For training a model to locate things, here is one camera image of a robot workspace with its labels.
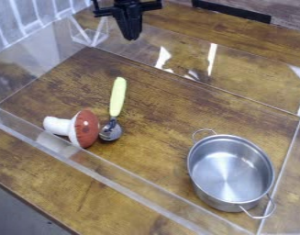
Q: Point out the black bar at back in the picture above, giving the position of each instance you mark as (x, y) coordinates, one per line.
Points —
(232, 11)

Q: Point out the clear acrylic enclosure wall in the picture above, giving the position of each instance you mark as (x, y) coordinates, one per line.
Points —
(202, 71)

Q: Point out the red plush mushroom toy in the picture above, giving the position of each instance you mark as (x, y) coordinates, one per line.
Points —
(82, 128)

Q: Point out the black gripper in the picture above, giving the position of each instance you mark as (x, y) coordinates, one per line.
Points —
(118, 10)

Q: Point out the green handled metal spoon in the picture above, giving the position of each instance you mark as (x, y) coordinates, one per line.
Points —
(112, 131)

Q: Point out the silver metal pot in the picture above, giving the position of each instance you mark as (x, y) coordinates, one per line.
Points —
(231, 174)

